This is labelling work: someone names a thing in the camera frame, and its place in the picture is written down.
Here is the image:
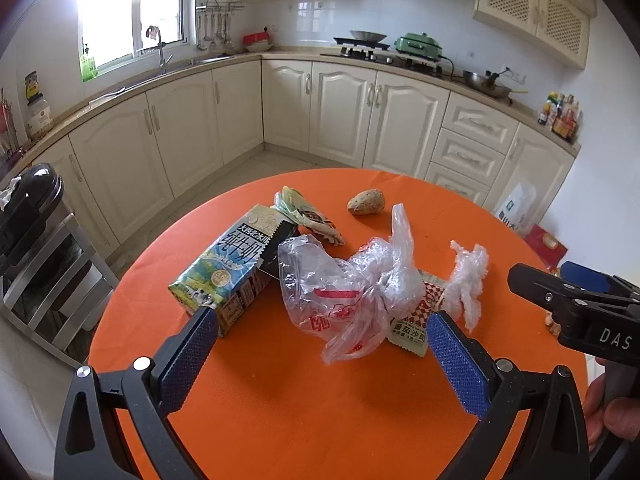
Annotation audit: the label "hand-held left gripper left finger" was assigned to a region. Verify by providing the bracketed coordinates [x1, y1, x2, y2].
[52, 305, 221, 480]

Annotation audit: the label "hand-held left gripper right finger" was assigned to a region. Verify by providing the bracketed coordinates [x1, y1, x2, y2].
[426, 310, 593, 480]

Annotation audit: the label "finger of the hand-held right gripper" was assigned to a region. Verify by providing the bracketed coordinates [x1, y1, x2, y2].
[507, 263, 640, 321]
[559, 261, 640, 301]

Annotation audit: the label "red checkered sauce sachet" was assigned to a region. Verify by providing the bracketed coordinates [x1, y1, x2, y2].
[387, 272, 446, 358]

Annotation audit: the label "clear plastic wrap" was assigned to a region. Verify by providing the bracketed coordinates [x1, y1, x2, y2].
[442, 240, 490, 335]

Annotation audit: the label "blue green milk carton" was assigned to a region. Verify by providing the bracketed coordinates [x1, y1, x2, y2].
[167, 203, 300, 337]

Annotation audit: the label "clear red-print plastic bag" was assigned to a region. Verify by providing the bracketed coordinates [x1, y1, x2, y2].
[277, 203, 426, 367]

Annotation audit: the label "striped snack wrapper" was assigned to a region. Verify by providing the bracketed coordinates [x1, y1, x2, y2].
[272, 186, 346, 247]

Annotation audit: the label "brown sweet potato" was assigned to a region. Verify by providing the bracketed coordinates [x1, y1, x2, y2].
[347, 188, 386, 217]

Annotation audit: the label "person's right hand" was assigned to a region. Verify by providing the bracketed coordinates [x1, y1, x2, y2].
[582, 379, 640, 453]

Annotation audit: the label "red rice bag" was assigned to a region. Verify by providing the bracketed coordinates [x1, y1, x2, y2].
[525, 225, 568, 271]

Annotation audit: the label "white green rice bag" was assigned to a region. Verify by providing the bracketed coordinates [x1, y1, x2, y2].
[492, 182, 538, 238]

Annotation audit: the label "round orange table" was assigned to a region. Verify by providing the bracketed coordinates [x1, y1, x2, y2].
[87, 167, 588, 480]

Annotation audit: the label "group of condiment bottles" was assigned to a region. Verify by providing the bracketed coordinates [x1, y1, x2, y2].
[537, 91, 583, 142]

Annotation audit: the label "black round-lid appliance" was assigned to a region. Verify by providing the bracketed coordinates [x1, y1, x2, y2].
[0, 162, 63, 271]

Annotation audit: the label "white crumpled cloth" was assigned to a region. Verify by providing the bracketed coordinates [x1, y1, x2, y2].
[0, 177, 23, 208]

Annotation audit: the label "cream kitchen base cabinets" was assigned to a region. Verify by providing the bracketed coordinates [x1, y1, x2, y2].
[0, 45, 583, 281]

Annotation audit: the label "green electric pot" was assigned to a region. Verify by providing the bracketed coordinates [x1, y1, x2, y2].
[394, 32, 445, 58]

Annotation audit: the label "black gas stove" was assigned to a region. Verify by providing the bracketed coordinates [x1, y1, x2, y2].
[320, 37, 446, 73]

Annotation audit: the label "clear glass jar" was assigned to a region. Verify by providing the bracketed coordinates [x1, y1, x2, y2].
[26, 97, 55, 142]

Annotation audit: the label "steel faucet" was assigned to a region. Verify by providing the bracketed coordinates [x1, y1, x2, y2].
[146, 24, 173, 76]

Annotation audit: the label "green bottle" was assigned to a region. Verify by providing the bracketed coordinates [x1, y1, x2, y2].
[80, 45, 98, 82]

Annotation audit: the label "red white dish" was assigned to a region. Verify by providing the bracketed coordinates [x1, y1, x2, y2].
[243, 31, 275, 53]

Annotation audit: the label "hanging utensil rack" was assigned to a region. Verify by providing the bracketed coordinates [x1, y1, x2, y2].
[195, 0, 246, 53]

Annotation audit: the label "kitchen window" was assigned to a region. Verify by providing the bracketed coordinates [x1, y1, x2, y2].
[75, 0, 193, 73]

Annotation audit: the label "steel wok with handle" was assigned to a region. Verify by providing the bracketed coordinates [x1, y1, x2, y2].
[462, 69, 528, 101]

